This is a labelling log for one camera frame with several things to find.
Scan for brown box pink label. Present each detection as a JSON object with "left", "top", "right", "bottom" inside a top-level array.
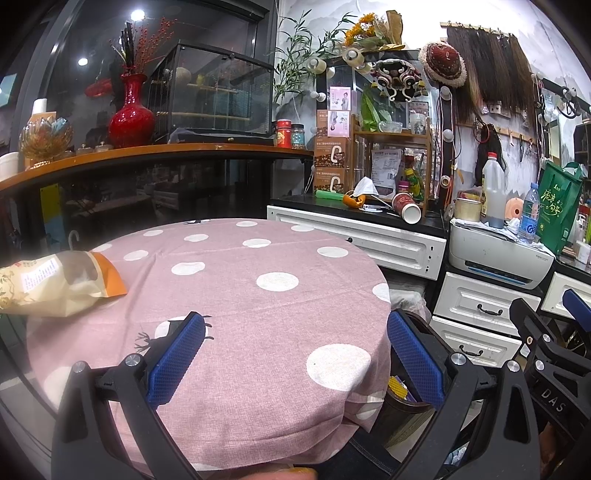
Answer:
[{"left": 315, "top": 109, "right": 352, "bottom": 139}]

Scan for white printer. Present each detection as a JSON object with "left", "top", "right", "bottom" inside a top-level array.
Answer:
[{"left": 449, "top": 218, "right": 556, "bottom": 291}]

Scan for red vase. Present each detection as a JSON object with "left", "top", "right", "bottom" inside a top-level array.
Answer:
[{"left": 108, "top": 74, "right": 156, "bottom": 149}]

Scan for wooden shelf rack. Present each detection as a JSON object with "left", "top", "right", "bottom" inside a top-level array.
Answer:
[{"left": 351, "top": 113, "right": 435, "bottom": 205}]

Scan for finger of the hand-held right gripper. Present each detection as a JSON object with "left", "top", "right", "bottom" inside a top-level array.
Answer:
[
  {"left": 509, "top": 298, "right": 591, "bottom": 372},
  {"left": 561, "top": 288, "right": 591, "bottom": 325}
]

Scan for glass display case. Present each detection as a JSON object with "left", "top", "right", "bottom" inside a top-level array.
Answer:
[{"left": 152, "top": 42, "right": 276, "bottom": 145}]

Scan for dried flower bouquet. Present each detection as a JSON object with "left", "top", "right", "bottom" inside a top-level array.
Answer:
[{"left": 342, "top": 10, "right": 407, "bottom": 52}]

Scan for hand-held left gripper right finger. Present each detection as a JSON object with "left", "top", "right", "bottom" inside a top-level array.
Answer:
[{"left": 387, "top": 309, "right": 541, "bottom": 480}]

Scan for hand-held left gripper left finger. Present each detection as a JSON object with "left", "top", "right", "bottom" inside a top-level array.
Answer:
[{"left": 52, "top": 311, "right": 207, "bottom": 480}]

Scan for white panelled cabinet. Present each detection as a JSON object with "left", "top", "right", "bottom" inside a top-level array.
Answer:
[{"left": 267, "top": 205, "right": 447, "bottom": 281}]

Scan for red berry branches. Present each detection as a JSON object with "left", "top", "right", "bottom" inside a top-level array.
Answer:
[{"left": 111, "top": 16, "right": 179, "bottom": 78}]

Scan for hanging dark hair pieces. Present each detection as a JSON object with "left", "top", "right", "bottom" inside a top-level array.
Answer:
[{"left": 445, "top": 25, "right": 539, "bottom": 128}]

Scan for pink polka-dot tablecloth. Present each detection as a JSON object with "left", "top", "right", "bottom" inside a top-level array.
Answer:
[{"left": 25, "top": 218, "right": 392, "bottom": 480}]

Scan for green paper bag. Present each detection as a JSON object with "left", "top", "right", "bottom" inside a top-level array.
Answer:
[{"left": 536, "top": 161, "right": 585, "bottom": 256}]

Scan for green yellow bottle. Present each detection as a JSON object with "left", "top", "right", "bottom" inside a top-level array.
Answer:
[{"left": 404, "top": 168, "right": 426, "bottom": 202}]

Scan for white face mask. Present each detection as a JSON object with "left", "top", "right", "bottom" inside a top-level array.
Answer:
[{"left": 352, "top": 176, "right": 383, "bottom": 197}]

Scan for green leafy plant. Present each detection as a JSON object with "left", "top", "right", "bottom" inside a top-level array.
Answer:
[{"left": 272, "top": 9, "right": 343, "bottom": 105}]

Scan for embroidered red hat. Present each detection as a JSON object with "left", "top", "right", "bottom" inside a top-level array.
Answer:
[{"left": 419, "top": 41, "right": 467, "bottom": 89}]

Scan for cream enamel pot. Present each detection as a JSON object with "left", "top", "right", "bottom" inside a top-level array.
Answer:
[{"left": 455, "top": 198, "right": 484, "bottom": 223}]

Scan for orange beige snack bag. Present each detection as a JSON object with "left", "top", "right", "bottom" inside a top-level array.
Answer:
[{"left": 0, "top": 251, "right": 128, "bottom": 318}]

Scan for brown box white handle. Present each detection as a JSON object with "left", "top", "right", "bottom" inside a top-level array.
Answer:
[
  {"left": 314, "top": 166, "right": 354, "bottom": 195},
  {"left": 315, "top": 137, "right": 353, "bottom": 168}
]

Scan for black trash bin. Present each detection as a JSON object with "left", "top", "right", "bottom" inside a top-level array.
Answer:
[{"left": 379, "top": 360, "right": 450, "bottom": 449}]

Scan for ornate headdress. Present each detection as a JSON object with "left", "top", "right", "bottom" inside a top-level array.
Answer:
[{"left": 369, "top": 55, "right": 430, "bottom": 103}]

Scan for curved wooden counter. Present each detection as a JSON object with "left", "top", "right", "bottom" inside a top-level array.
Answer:
[{"left": 0, "top": 143, "right": 315, "bottom": 192}]

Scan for white drawer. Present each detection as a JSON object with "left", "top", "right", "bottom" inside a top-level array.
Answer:
[
  {"left": 436, "top": 271, "right": 542, "bottom": 337},
  {"left": 540, "top": 272, "right": 591, "bottom": 320},
  {"left": 428, "top": 316, "right": 523, "bottom": 369}
]

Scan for red paper cup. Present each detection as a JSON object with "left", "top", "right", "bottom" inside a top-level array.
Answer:
[{"left": 392, "top": 191, "right": 423, "bottom": 226}]

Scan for plastic jug red cap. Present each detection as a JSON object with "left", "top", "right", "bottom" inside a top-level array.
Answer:
[{"left": 480, "top": 152, "right": 509, "bottom": 230}]

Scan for clear water bottle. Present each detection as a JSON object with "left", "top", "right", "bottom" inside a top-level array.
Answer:
[{"left": 518, "top": 182, "right": 541, "bottom": 243}]

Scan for gold lotus ornament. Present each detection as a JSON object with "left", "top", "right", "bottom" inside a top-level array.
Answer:
[{"left": 18, "top": 116, "right": 75, "bottom": 169}]

